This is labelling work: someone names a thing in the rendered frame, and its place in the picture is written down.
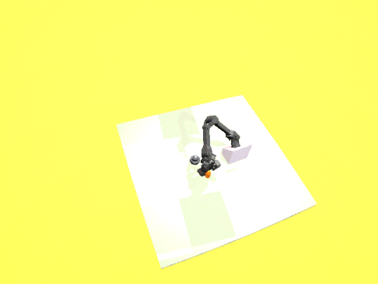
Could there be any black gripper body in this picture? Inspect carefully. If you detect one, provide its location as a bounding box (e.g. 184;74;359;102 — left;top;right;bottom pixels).
197;160;221;177

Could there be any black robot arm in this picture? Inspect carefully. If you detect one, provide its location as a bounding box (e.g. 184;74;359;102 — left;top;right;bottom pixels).
200;115;241;173

